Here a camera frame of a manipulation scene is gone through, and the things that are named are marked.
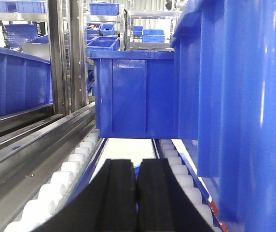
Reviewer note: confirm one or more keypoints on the large blue plastic bin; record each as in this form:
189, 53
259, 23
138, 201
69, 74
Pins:
225, 54

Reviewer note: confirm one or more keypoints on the white roller track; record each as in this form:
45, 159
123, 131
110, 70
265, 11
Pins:
53, 195
189, 183

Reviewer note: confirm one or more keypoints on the small blue bin on shelf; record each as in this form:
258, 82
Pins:
153, 36

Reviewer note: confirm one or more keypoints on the background steel shelf rack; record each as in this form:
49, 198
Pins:
137, 21

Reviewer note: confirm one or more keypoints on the blue bin top shelf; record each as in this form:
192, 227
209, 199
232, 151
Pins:
98, 8

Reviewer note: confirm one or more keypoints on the white roller track left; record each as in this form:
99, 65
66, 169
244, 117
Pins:
53, 195

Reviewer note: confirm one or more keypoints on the blue bin at left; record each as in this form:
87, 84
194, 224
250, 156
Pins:
25, 81

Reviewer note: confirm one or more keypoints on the blue bin on rollers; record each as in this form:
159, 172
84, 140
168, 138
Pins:
136, 94

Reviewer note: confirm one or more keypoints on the steel rack upright post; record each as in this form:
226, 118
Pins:
67, 54

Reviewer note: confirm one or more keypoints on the steel rack side rail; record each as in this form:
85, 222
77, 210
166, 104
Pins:
17, 155

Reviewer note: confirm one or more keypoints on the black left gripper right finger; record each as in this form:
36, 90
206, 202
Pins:
162, 204

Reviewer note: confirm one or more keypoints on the white roller track right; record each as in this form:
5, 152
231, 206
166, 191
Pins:
189, 183

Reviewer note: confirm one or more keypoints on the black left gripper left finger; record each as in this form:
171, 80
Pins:
107, 204

